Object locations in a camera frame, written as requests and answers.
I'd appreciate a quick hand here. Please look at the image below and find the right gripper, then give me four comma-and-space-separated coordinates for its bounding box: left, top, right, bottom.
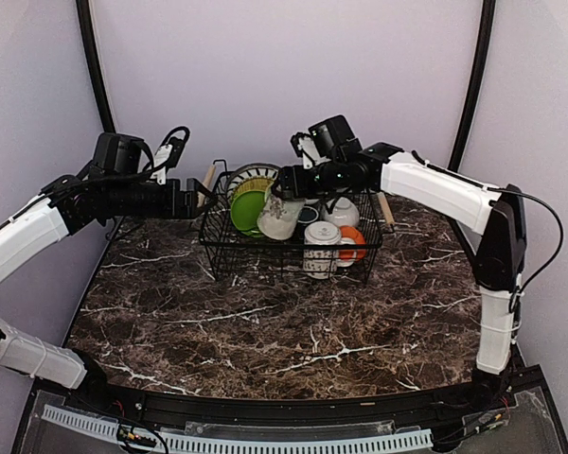
274, 156, 346, 199

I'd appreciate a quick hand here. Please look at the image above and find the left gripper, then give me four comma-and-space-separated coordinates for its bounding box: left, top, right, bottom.
107, 177, 219, 219

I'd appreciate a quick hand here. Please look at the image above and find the floral white tall cup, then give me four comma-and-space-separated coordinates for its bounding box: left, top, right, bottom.
257, 186, 305, 241

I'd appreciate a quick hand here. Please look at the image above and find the dark green mug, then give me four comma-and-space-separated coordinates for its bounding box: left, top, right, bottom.
297, 205, 319, 226

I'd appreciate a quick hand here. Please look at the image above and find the patterned white mug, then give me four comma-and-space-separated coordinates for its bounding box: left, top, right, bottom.
303, 220, 342, 280

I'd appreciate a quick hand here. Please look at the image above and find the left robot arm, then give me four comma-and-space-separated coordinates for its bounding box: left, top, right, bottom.
0, 126, 210, 412

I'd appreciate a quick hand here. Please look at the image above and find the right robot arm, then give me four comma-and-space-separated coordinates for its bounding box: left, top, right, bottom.
275, 115, 527, 410

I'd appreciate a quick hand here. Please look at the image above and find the yellow woven plate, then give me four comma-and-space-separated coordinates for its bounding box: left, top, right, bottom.
229, 177, 275, 202

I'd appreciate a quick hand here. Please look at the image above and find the blue striped white plate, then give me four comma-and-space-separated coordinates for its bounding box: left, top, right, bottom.
225, 163, 280, 200

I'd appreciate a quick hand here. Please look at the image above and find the green plastic plate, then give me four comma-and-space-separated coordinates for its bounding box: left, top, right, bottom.
230, 190, 265, 237

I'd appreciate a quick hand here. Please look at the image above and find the white ceramic bowl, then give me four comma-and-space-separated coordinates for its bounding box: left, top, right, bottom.
321, 197, 360, 227

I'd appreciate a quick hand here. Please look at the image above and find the orange bowl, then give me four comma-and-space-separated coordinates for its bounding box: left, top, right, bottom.
338, 225, 366, 266

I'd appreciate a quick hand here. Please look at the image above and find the left wooden rack handle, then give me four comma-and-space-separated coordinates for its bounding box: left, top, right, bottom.
197, 164, 216, 208

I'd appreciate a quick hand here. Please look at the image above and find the wooden rack handle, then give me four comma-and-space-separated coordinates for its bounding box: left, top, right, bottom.
377, 192, 395, 233
197, 164, 216, 208

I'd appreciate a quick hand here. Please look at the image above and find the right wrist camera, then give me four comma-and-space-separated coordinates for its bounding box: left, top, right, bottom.
291, 132, 326, 169

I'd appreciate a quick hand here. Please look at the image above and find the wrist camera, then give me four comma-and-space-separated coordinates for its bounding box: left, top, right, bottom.
150, 126, 190, 185
291, 132, 326, 169

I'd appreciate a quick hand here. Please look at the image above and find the black wire dish rack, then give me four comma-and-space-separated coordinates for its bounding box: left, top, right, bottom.
199, 170, 393, 282

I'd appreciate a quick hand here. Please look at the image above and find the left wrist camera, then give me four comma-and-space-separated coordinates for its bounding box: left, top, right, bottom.
150, 126, 190, 185

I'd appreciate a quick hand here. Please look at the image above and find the right wooden rack handle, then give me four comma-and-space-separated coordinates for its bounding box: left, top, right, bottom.
377, 192, 395, 233

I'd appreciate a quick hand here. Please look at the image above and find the black front rail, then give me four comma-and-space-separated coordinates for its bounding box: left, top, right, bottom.
59, 382, 516, 428

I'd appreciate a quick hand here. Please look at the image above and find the white cable duct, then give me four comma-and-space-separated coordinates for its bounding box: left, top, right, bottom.
42, 405, 433, 453

